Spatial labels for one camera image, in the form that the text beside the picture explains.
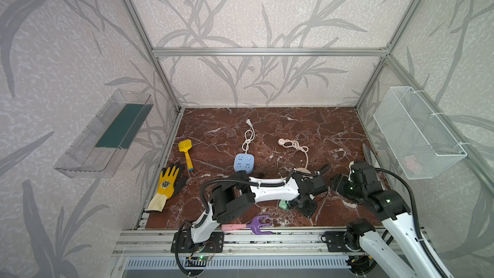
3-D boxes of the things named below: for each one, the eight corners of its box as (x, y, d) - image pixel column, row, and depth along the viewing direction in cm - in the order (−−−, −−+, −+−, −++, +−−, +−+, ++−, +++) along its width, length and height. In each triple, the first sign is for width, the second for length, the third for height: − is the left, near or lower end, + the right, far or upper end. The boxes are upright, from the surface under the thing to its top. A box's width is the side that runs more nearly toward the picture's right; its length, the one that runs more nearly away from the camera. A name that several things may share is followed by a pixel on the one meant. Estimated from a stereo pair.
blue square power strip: (233, 173, 95) (232, 170, 92) (234, 156, 101) (234, 153, 98) (254, 173, 95) (254, 170, 92) (254, 156, 101) (254, 153, 98)
